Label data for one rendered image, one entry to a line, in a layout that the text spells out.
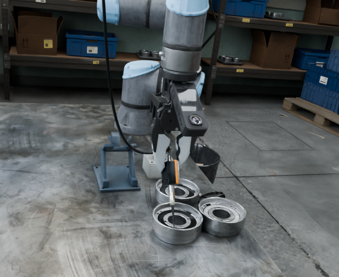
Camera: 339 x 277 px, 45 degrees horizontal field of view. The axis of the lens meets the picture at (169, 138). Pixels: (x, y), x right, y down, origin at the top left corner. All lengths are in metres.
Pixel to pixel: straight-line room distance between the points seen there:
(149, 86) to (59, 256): 0.70
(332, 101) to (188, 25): 4.18
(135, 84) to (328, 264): 1.52
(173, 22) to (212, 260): 0.45
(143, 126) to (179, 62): 0.62
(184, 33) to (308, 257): 1.82
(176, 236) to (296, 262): 1.55
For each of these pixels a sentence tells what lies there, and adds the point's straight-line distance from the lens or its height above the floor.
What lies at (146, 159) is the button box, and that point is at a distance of 1.09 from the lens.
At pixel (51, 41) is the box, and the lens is 4.30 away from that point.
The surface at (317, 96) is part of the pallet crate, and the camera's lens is 5.02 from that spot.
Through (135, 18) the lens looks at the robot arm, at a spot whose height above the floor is 1.21.
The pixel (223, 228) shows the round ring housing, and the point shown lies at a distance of 0.88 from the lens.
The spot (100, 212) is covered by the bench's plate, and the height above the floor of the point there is 0.80.
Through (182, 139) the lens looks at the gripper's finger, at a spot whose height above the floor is 1.00.
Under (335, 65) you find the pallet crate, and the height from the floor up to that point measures 0.65.
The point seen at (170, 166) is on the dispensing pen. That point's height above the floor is 0.94.
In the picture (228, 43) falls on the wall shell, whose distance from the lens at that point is 5.31.
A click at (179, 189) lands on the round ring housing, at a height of 0.82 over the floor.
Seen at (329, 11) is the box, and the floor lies 1.17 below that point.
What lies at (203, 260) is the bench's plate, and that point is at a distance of 0.82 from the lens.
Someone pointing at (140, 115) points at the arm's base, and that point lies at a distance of 1.35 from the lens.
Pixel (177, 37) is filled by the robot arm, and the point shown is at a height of 1.20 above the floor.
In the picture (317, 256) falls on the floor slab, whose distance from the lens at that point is 2.43.
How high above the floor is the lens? 1.29
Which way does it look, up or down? 21 degrees down
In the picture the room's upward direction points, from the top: 7 degrees clockwise
